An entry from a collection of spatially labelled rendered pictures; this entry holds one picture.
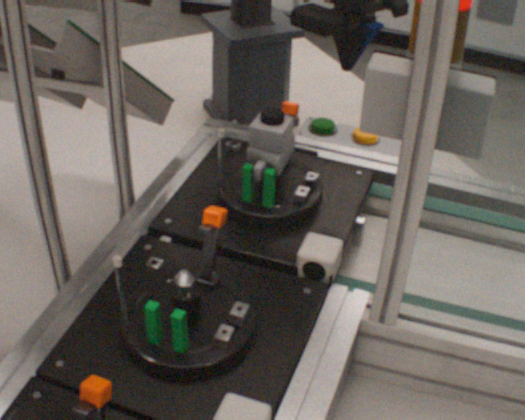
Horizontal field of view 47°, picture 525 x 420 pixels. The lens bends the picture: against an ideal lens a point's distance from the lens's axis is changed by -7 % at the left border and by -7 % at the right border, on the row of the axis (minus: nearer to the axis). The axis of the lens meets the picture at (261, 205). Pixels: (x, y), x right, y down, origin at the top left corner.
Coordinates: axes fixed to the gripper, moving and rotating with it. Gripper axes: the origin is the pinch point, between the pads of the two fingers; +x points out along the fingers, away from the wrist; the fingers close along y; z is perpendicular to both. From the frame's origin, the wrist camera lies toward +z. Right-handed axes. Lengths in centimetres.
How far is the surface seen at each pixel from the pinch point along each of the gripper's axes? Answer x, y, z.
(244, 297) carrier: 17.2, 30.3, -12.8
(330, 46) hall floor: 103, -222, 174
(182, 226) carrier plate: 18.9, 25.9, 2.9
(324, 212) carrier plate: 18.2, 10.7, -7.2
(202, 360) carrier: 17.7, 39.3, -16.4
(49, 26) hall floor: 107, -117, 325
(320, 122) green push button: 17.1, -6.5, 8.4
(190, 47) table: 27, -28, 67
